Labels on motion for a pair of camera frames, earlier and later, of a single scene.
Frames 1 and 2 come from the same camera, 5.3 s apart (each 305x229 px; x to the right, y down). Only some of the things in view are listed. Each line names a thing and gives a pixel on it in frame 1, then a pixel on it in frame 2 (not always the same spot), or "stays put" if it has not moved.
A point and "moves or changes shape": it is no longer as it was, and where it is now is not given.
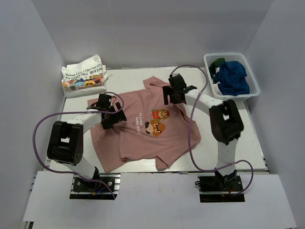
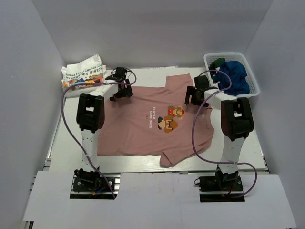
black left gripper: (117, 118) -> (127, 91)
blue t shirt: (231, 78) stays put
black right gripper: (168, 90) -> (191, 91)
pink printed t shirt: (154, 129) moves or changes shape
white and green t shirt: (215, 67) stays put
